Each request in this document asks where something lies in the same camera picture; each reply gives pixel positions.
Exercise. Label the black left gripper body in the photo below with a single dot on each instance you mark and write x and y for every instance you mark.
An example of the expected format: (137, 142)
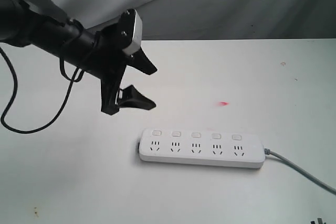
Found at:
(106, 63)

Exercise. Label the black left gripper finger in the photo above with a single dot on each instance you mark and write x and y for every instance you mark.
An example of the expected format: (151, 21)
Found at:
(138, 60)
(130, 97)

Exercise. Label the white five-outlet power strip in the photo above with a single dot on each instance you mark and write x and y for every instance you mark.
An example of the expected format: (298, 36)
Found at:
(196, 147)

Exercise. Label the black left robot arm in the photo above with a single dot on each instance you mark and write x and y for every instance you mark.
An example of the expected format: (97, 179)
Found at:
(45, 25)

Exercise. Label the grey backdrop cloth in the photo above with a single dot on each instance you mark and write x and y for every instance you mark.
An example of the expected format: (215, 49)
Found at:
(213, 19)

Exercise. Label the black object at bottom edge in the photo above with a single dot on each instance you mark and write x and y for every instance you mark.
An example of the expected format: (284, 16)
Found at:
(317, 221)

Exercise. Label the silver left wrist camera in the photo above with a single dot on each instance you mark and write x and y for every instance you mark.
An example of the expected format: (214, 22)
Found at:
(130, 26)

